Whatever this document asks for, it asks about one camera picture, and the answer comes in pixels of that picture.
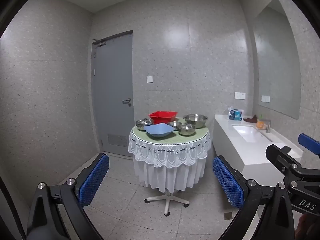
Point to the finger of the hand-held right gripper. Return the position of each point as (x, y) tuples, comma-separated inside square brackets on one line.
[(278, 157), (310, 143)]

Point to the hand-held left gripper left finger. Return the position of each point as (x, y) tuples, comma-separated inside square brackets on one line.
[(93, 180)]

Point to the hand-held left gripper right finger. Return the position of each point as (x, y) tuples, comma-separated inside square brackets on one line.
[(228, 182)]

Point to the medium steel bowl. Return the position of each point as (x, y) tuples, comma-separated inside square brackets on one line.
[(186, 129), (144, 123)]

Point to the large steel bowl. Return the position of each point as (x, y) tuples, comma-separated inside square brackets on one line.
[(195, 120)]

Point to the small steel bowl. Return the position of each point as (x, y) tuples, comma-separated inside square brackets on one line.
[(174, 124)]

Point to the blue plastic basin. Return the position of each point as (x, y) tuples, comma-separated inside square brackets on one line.
[(158, 130)]

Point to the red plastic basin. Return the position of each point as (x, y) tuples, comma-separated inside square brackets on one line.
[(163, 117)]

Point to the person's right hand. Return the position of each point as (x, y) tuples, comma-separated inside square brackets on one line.
[(306, 228)]

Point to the metal faucet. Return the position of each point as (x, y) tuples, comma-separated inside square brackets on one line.
[(268, 126)]

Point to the floor drain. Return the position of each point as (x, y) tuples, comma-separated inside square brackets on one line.
[(228, 216)]

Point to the white sink counter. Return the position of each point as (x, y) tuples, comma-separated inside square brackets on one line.
[(230, 145)]

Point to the white sink basin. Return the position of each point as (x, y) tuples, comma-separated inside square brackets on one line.
[(250, 133)]

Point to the door vent grille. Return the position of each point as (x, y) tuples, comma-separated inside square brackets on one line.
[(117, 140)]

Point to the brown cloth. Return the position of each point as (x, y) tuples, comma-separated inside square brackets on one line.
[(251, 119)]

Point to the round table with lace cloth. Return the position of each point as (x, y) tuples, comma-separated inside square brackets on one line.
[(170, 165)]

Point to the blue tissue packet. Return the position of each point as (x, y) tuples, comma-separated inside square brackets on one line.
[(235, 114)]

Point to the white wheeled table base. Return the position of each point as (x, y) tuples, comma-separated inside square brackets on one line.
[(167, 201)]

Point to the grey door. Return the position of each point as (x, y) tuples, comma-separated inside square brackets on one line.
[(112, 80)]

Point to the metal door closer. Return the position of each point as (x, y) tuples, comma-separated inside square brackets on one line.
[(100, 42)]

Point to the white wall socket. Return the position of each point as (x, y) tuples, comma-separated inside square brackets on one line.
[(240, 95)]

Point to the wall mirror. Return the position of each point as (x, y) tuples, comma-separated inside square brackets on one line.
[(277, 62)]

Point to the white light switch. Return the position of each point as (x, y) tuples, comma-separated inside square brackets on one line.
[(149, 79)]

